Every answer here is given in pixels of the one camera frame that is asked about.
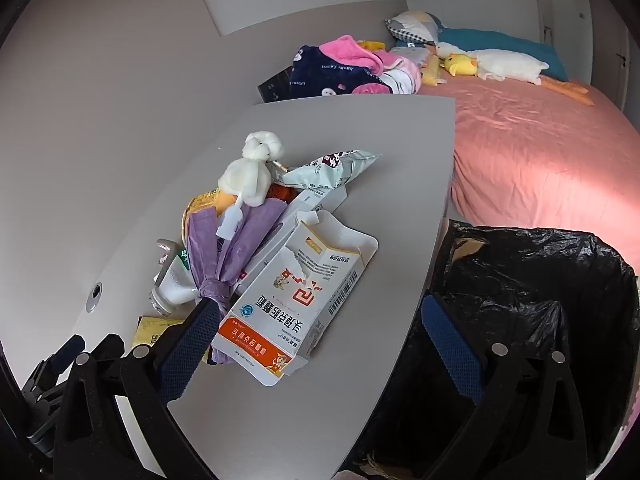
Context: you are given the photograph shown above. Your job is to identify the small yellow packet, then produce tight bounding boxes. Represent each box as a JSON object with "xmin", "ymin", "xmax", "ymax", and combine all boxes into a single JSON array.
[{"xmin": 131, "ymin": 316, "xmax": 211, "ymax": 363}]

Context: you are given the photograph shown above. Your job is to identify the navy printed blanket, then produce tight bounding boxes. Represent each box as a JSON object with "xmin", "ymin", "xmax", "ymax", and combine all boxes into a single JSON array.
[{"xmin": 287, "ymin": 45, "xmax": 386, "ymax": 98}]

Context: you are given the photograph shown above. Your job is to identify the black trash bag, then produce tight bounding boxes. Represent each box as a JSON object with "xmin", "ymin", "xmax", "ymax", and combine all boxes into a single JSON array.
[{"xmin": 350, "ymin": 219, "xmax": 640, "ymax": 480}]

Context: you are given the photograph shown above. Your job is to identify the white goose plush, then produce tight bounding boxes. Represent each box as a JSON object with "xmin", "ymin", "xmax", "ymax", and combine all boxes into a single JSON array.
[{"xmin": 434, "ymin": 40, "xmax": 596, "ymax": 106}]

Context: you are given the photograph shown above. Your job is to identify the yellow soybean print carton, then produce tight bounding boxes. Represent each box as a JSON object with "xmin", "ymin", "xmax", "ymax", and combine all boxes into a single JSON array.
[{"xmin": 181, "ymin": 187, "xmax": 236, "ymax": 246}]

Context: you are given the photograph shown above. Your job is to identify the pink bed sheet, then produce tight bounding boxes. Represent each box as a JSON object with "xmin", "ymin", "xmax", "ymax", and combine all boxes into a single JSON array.
[{"xmin": 415, "ymin": 67, "xmax": 640, "ymax": 281}]

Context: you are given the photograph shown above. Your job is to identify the yellow duck plush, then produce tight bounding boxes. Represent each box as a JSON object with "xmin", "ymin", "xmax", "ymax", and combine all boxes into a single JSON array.
[{"xmin": 445, "ymin": 53, "xmax": 478, "ymax": 77}]

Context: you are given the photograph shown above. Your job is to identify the yellow soft toy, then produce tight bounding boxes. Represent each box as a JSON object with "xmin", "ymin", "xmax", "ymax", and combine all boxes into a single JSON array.
[{"xmin": 421, "ymin": 55, "xmax": 448, "ymax": 86}]

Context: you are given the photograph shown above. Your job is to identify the purple plastic bag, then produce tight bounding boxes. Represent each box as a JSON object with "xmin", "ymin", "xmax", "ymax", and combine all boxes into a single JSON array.
[{"xmin": 186, "ymin": 199, "xmax": 288, "ymax": 366}]

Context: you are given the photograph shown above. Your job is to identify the white striped cloth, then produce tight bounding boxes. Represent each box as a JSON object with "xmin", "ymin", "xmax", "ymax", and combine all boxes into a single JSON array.
[{"xmin": 380, "ymin": 57, "xmax": 422, "ymax": 95}]

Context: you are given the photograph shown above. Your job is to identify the black box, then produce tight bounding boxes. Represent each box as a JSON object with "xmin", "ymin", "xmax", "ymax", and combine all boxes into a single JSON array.
[{"xmin": 257, "ymin": 66, "xmax": 293, "ymax": 103}]

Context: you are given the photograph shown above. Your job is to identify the white duck plush toy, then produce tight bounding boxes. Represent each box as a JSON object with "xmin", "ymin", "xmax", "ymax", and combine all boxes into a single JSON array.
[{"xmin": 435, "ymin": 27, "xmax": 571, "ymax": 83}]

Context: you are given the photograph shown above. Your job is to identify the white crumpled tissue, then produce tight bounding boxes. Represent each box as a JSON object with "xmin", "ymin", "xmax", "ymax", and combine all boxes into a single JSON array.
[{"xmin": 217, "ymin": 131, "xmax": 287, "ymax": 208}]

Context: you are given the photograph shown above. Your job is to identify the pale green snack packet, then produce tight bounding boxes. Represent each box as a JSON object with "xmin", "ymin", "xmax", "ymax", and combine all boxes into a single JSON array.
[{"xmin": 275, "ymin": 149, "xmax": 383, "ymax": 191}]

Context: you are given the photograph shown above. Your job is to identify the torn white medicine carton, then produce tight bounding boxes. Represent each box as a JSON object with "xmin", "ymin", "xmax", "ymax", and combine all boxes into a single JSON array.
[{"xmin": 210, "ymin": 210, "xmax": 379, "ymax": 387}]

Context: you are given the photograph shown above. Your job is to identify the pink fleece cloth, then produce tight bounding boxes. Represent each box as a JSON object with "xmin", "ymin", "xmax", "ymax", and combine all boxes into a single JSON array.
[{"xmin": 320, "ymin": 35, "xmax": 423, "ymax": 96}]

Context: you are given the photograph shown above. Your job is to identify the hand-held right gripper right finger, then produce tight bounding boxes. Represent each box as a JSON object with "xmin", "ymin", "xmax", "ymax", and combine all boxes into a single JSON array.
[{"xmin": 420, "ymin": 294, "xmax": 587, "ymax": 480}]

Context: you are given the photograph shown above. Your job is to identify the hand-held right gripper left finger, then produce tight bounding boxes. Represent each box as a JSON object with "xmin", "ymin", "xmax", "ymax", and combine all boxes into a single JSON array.
[{"xmin": 52, "ymin": 299, "xmax": 236, "ymax": 480}]

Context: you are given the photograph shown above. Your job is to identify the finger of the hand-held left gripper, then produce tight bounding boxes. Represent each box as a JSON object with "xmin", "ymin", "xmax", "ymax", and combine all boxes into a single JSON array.
[{"xmin": 20, "ymin": 334, "xmax": 86, "ymax": 411}]

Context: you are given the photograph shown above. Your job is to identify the white plastic milk bottle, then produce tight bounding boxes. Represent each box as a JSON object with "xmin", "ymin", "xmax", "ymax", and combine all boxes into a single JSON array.
[{"xmin": 149, "ymin": 238, "xmax": 201, "ymax": 318}]

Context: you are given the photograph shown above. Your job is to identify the checkered pillow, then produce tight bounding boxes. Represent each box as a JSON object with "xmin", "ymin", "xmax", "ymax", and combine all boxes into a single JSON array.
[{"xmin": 384, "ymin": 10, "xmax": 443, "ymax": 45}]

